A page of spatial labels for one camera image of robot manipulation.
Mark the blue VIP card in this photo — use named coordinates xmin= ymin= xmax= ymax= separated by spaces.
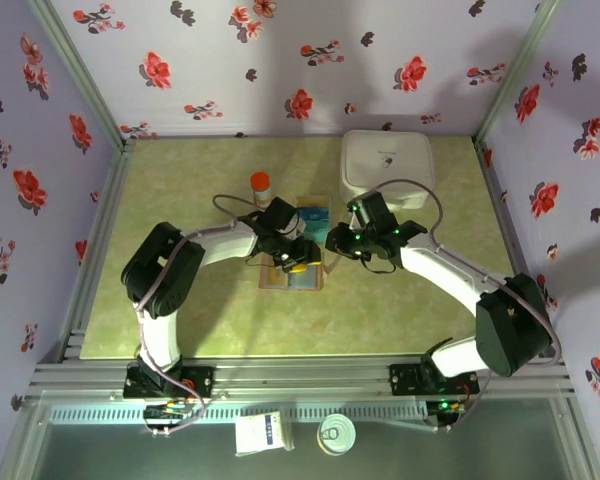
xmin=299 ymin=207 xmax=330 ymax=226

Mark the gold card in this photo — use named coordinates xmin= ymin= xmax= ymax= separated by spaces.
xmin=263 ymin=266 xmax=291 ymax=290

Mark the grey can with orange cap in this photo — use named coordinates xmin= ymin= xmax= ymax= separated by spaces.
xmin=249 ymin=171 xmax=273 ymax=206

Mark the white plastic storage box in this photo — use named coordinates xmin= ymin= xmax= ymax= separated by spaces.
xmin=339 ymin=129 xmax=436 ymax=212

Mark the small white carton blue print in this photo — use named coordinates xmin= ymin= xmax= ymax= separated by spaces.
xmin=234 ymin=410 xmax=294 ymax=457

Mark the silver tin can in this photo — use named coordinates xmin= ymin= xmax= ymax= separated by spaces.
xmin=317 ymin=413 xmax=357 ymax=457

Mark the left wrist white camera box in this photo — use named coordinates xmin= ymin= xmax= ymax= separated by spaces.
xmin=279 ymin=209 xmax=308 ymax=240

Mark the right gripper thin black wire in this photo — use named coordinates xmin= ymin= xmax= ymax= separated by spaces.
xmin=359 ymin=254 xmax=399 ymax=276

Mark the left arm grey cable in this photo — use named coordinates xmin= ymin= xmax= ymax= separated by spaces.
xmin=133 ymin=193 xmax=264 ymax=436

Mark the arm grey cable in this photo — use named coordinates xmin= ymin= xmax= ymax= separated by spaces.
xmin=364 ymin=178 xmax=564 ymax=434
xmin=133 ymin=193 xmax=264 ymax=436

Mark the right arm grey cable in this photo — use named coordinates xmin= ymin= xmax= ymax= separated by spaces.
xmin=364 ymin=178 xmax=564 ymax=434

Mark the wide aluminium base rail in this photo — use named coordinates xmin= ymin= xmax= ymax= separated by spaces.
xmin=24 ymin=355 xmax=577 ymax=402

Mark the aluminium side rail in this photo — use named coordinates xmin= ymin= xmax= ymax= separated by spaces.
xmin=59 ymin=139 xmax=137 ymax=362
xmin=473 ymin=139 xmax=564 ymax=359

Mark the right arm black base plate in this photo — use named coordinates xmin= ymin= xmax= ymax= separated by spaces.
xmin=389 ymin=362 xmax=480 ymax=397

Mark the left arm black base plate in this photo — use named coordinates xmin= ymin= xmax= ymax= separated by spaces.
xmin=123 ymin=364 xmax=216 ymax=400

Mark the aluminium frame post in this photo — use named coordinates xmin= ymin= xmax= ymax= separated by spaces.
xmin=25 ymin=0 xmax=137 ymax=149
xmin=473 ymin=0 xmax=562 ymax=146

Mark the white slotted cable duct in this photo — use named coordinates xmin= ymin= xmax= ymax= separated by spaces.
xmin=47 ymin=403 xmax=431 ymax=425

